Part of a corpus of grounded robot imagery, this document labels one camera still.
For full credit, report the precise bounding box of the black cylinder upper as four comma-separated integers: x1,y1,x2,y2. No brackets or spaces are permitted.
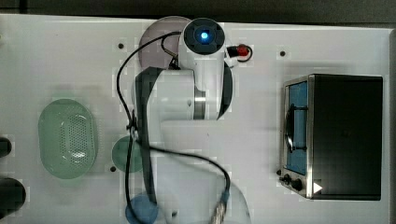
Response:
0,136,12,158

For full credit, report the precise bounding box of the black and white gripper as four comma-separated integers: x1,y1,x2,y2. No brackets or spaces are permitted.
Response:
224,46,239,67

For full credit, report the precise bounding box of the red toy strawberry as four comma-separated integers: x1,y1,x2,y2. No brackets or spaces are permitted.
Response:
237,45,250,57

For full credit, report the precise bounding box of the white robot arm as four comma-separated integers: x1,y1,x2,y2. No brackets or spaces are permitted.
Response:
132,18,251,224

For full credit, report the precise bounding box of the green perforated colander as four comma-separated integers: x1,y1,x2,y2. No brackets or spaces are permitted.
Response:
38,99,97,179

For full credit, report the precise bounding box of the black and steel toaster oven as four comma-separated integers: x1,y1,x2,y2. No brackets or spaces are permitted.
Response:
276,74,384,201

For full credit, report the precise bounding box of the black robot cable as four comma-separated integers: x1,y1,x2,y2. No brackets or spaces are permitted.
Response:
116,31,232,224

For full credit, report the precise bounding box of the blue bowl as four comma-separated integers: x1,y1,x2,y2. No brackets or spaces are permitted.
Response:
125,193,159,224

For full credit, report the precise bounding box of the green cup with handle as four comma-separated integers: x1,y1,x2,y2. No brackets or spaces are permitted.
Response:
112,136,143,173

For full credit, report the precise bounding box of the black cylinder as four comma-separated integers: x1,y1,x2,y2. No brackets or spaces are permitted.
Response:
0,178,26,218
0,136,12,158

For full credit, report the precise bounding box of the black cylinder lower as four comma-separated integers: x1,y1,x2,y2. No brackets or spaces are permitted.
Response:
0,178,26,218

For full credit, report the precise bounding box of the grey round plate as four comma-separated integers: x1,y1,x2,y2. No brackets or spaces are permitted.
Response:
138,16,191,69

